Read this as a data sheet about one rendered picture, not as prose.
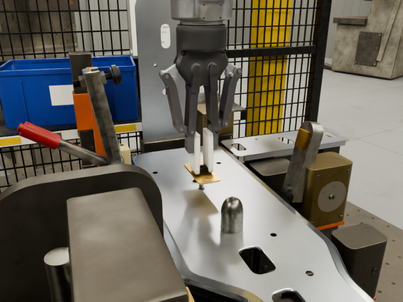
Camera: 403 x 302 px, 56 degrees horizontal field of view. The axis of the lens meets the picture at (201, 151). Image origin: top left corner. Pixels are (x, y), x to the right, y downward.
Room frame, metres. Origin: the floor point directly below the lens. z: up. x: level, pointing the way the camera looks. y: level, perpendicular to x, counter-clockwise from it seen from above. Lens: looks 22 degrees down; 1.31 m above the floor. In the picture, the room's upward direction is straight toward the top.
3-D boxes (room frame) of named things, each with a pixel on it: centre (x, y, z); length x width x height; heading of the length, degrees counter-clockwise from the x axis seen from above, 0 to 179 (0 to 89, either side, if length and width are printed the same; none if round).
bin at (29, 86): (0.92, 0.32, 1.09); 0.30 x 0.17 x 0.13; 103
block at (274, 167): (0.72, -0.17, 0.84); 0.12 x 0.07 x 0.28; 110
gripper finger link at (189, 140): (0.57, 0.03, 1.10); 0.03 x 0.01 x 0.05; 110
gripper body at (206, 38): (0.58, 0.00, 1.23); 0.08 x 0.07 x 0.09; 110
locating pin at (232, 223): (0.46, -0.04, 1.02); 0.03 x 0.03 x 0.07
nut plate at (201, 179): (0.58, 0.00, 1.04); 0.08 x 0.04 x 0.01; 20
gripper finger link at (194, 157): (0.58, 0.01, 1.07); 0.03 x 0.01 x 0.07; 20
